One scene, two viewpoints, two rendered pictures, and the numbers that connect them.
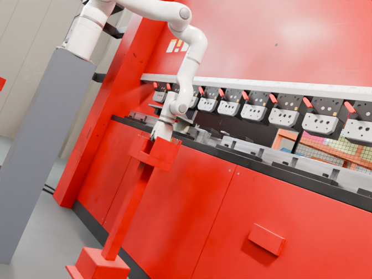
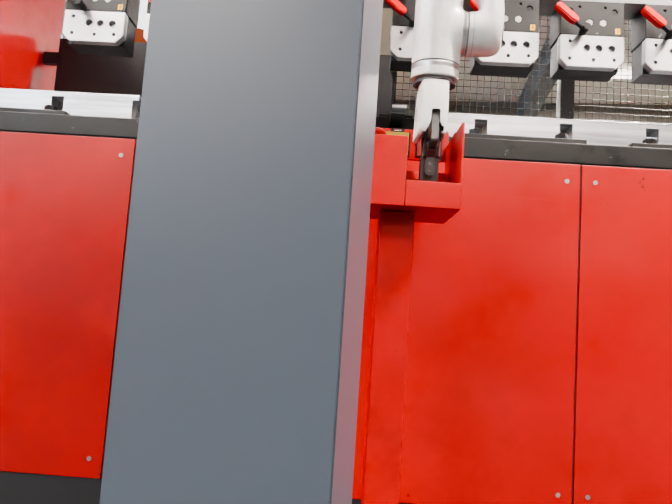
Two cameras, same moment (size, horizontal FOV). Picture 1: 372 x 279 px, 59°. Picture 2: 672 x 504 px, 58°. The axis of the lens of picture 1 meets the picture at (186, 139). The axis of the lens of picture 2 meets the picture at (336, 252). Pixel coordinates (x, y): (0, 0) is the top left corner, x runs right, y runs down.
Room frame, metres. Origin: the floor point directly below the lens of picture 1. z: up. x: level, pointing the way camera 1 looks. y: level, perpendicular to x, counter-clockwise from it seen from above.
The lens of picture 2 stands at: (1.17, 1.04, 0.47)
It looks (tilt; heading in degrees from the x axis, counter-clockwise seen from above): 6 degrees up; 309
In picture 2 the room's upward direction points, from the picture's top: 4 degrees clockwise
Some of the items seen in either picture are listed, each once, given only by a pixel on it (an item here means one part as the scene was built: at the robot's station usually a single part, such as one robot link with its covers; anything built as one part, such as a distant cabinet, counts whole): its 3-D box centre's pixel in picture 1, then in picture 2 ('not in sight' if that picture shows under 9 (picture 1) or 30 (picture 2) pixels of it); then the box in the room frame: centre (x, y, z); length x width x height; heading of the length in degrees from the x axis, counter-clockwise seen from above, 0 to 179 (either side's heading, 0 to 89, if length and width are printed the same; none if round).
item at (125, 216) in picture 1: (128, 210); (387, 366); (1.78, 0.14, 0.39); 0.06 x 0.06 x 0.54; 39
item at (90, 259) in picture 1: (98, 268); not in sight; (1.76, 0.16, 0.06); 0.25 x 0.20 x 0.12; 129
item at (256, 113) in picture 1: (259, 107); (503, 37); (1.79, -0.30, 1.18); 0.15 x 0.09 x 0.17; 37
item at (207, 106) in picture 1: (212, 101); not in sight; (2.11, -0.06, 1.18); 0.15 x 0.09 x 0.17; 37
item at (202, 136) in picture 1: (187, 133); not in sight; (2.20, 0.01, 0.92); 0.39 x 0.06 x 0.10; 37
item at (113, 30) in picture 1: (115, 28); not in sight; (3.12, 1.04, 1.67); 0.40 x 0.24 x 0.07; 37
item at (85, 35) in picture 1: (83, 41); not in sight; (1.58, 0.65, 1.09); 0.19 x 0.19 x 0.18
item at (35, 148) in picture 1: (32, 153); (260, 280); (1.58, 0.65, 0.50); 0.18 x 0.18 x 1.00; 31
